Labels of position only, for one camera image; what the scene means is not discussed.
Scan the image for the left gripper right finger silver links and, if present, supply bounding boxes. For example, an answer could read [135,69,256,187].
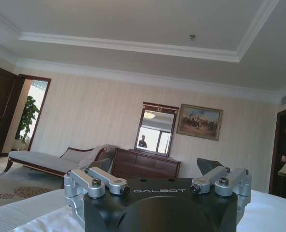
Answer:
[191,157,252,198]

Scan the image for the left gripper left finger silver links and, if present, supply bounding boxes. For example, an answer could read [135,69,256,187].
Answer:
[63,158,131,202]

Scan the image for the white bed with bedding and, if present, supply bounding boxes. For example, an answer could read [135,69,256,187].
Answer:
[0,188,286,232]

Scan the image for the dark red wooden dresser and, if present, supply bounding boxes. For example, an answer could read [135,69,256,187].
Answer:
[110,147,181,180]

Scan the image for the person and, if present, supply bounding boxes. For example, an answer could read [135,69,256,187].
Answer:
[137,135,149,149]

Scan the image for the gold framed landscape painting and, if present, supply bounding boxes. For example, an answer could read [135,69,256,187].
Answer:
[176,103,224,142]

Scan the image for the patterned floral rug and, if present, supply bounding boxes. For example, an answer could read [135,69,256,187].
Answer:
[0,166,66,202]

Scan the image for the wood framed dresser mirror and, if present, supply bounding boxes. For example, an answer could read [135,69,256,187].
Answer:
[134,101,180,157]

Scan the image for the green leafy potted plant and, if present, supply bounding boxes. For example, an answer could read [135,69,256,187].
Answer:
[15,95,40,146]

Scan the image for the dark wooden wardrobe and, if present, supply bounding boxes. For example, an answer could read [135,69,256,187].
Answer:
[0,62,20,159]

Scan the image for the grey chaise longue wooden frame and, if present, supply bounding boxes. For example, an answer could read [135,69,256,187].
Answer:
[3,144,121,178]

